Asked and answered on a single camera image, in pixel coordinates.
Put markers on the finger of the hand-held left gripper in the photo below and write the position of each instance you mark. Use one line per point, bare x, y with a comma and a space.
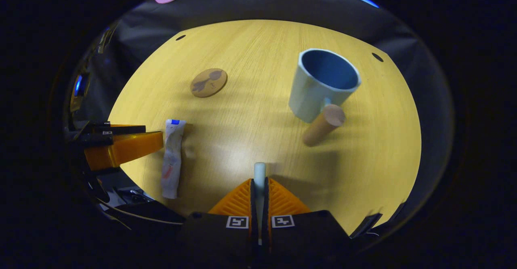
121, 150
121, 129

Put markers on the pale toothbrush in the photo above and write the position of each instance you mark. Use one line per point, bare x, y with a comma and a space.
259, 172

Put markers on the white toothpaste tube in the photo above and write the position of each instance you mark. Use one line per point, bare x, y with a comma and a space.
173, 160

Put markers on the black backdrop cloth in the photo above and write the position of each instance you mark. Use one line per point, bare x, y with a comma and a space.
262, 2

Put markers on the round wooden coaster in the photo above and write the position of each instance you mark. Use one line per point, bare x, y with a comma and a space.
209, 83

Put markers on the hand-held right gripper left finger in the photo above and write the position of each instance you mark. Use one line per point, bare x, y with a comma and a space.
253, 236

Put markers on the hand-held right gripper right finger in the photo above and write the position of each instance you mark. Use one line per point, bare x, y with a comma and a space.
266, 236

